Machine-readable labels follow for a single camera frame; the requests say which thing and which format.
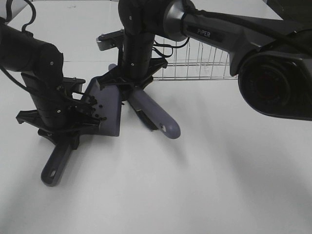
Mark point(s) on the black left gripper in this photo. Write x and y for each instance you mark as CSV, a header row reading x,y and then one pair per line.
x,y
56,113

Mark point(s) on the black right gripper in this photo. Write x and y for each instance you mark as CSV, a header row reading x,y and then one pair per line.
x,y
135,65

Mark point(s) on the pile of coffee beans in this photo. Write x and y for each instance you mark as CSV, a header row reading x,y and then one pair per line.
x,y
97,108

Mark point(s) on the purple hand brush black bristles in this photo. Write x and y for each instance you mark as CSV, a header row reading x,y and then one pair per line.
x,y
141,101

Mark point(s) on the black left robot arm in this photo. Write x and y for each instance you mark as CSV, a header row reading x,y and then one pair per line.
x,y
21,52

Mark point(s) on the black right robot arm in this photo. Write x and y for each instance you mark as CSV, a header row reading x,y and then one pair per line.
x,y
271,58

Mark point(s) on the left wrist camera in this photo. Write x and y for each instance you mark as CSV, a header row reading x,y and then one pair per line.
x,y
72,85

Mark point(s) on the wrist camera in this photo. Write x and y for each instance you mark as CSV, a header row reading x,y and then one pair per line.
x,y
72,85
110,40

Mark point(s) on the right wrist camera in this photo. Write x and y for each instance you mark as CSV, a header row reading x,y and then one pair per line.
x,y
110,40

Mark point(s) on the chrome wire dish rack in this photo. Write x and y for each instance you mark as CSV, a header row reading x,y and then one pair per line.
x,y
194,61

